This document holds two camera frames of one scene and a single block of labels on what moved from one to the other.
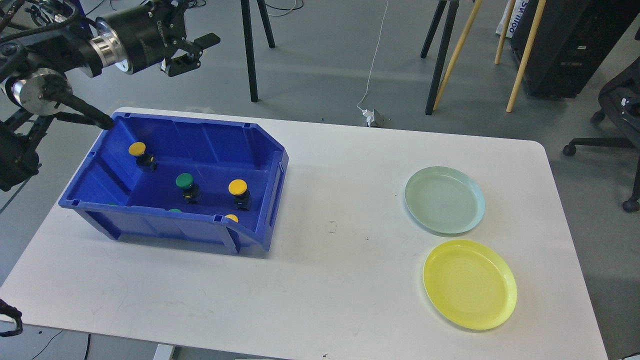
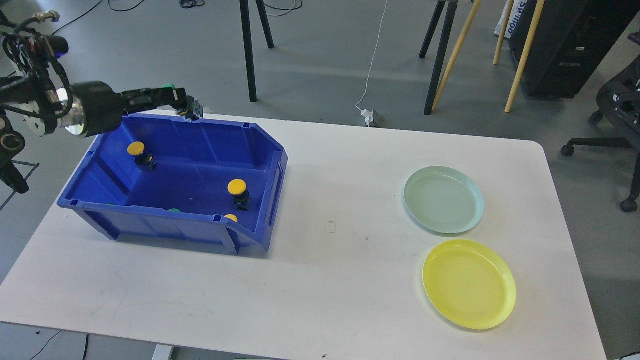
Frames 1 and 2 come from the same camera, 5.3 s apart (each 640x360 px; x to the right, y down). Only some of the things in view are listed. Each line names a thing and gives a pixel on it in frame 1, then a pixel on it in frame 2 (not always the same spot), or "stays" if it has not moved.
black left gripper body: [144, 35] → [104, 107]
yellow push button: [238, 188] stays
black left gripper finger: [200, 43] → [184, 101]
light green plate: [445, 199] stays
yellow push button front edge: [233, 217] stays
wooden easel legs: [525, 56] stays
